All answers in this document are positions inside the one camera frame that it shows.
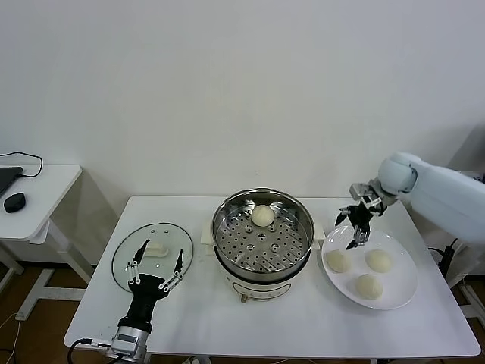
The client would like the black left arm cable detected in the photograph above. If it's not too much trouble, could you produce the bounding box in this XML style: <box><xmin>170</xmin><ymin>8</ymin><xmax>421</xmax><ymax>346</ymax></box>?
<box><xmin>67</xmin><ymin>337</ymin><xmax>114</xmax><ymax>364</ymax></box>

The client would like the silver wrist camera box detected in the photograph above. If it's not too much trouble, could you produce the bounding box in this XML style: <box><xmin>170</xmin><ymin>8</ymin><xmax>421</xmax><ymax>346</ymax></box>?
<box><xmin>349</xmin><ymin>183</ymin><xmax>374</xmax><ymax>202</ymax></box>
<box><xmin>113</xmin><ymin>324</ymin><xmax>151</xmax><ymax>349</ymax></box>

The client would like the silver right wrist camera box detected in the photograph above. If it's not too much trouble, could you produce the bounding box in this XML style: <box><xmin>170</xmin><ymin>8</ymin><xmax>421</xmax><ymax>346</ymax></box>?
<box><xmin>349</xmin><ymin>183</ymin><xmax>374</xmax><ymax>202</ymax></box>

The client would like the closed black laptop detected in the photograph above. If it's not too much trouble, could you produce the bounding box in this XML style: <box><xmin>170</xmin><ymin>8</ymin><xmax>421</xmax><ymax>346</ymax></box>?
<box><xmin>0</xmin><ymin>166</ymin><xmax>24</xmax><ymax>198</ymax></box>

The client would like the black laptop cable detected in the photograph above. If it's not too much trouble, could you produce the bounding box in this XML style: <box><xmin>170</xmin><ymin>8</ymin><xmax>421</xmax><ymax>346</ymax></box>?
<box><xmin>0</xmin><ymin>151</ymin><xmax>45</xmax><ymax>179</ymax></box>

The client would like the black computer mouse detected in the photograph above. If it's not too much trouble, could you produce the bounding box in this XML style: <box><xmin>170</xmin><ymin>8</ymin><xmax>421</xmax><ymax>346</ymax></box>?
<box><xmin>3</xmin><ymin>192</ymin><xmax>27</xmax><ymax>213</ymax></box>

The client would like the white floor cable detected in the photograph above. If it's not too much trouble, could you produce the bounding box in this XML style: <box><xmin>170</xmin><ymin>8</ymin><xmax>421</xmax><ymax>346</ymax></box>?
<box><xmin>0</xmin><ymin>310</ymin><xmax>23</xmax><ymax>359</ymax></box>

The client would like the stainless steel steamer basket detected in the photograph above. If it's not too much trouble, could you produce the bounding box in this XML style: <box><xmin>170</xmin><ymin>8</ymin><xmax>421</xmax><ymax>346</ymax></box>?
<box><xmin>200</xmin><ymin>188</ymin><xmax>326</xmax><ymax>277</ymax></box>

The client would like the white side table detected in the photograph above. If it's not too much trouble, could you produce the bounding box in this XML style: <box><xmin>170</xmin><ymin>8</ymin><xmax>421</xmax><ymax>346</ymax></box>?
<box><xmin>0</xmin><ymin>163</ymin><xmax>95</xmax><ymax>319</ymax></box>

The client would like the white steamed baozi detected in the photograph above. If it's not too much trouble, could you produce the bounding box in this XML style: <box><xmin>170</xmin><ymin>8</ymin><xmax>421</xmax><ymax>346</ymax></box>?
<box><xmin>252</xmin><ymin>204</ymin><xmax>274</xmax><ymax>228</ymax></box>
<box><xmin>365</xmin><ymin>249</ymin><xmax>393</xmax><ymax>273</ymax></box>
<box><xmin>326</xmin><ymin>249</ymin><xmax>352</xmax><ymax>274</ymax></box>
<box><xmin>354</xmin><ymin>274</ymin><xmax>384</xmax><ymax>301</ymax></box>

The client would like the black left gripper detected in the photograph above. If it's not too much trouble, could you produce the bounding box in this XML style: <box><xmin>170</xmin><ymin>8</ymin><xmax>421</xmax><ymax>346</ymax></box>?
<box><xmin>124</xmin><ymin>239</ymin><xmax>186</xmax><ymax>331</ymax></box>

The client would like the round glass lid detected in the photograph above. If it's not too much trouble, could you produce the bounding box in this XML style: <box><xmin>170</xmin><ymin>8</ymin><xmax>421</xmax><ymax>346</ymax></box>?
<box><xmin>111</xmin><ymin>222</ymin><xmax>195</xmax><ymax>296</ymax></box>

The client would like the black cable with plug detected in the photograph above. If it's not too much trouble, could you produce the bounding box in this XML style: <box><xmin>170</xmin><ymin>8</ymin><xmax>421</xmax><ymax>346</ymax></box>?
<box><xmin>427</xmin><ymin>237</ymin><xmax>462</xmax><ymax>275</ymax></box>

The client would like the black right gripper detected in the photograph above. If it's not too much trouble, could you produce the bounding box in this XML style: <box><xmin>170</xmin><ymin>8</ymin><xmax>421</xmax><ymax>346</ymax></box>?
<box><xmin>333</xmin><ymin>202</ymin><xmax>384</xmax><ymax>251</ymax></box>

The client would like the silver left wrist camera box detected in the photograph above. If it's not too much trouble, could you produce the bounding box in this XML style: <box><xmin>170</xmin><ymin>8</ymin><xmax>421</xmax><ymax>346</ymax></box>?
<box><xmin>113</xmin><ymin>324</ymin><xmax>151</xmax><ymax>349</ymax></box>

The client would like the white round plate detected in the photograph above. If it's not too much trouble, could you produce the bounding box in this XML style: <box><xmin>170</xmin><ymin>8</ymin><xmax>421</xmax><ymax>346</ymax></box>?
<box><xmin>321</xmin><ymin>224</ymin><xmax>418</xmax><ymax>311</ymax></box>

